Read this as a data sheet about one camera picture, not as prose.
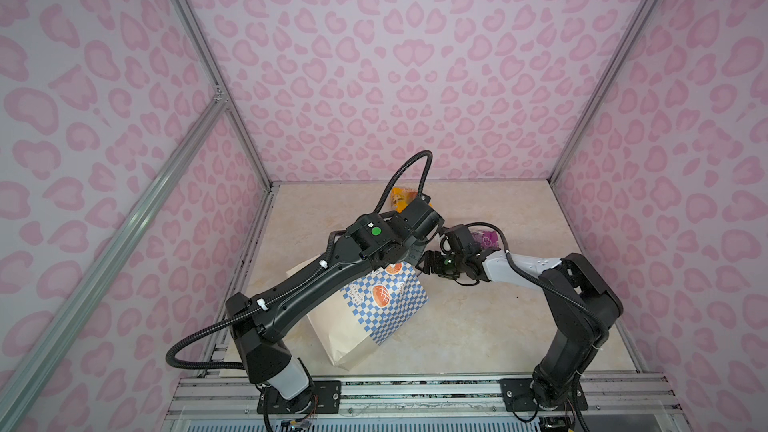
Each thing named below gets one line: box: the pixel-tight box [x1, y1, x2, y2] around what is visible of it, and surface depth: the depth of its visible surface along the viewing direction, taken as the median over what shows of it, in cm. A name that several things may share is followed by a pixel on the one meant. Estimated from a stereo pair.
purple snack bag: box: [472, 230, 500, 249], surface depth 97 cm
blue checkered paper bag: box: [286, 259, 429, 368], surface depth 71 cm
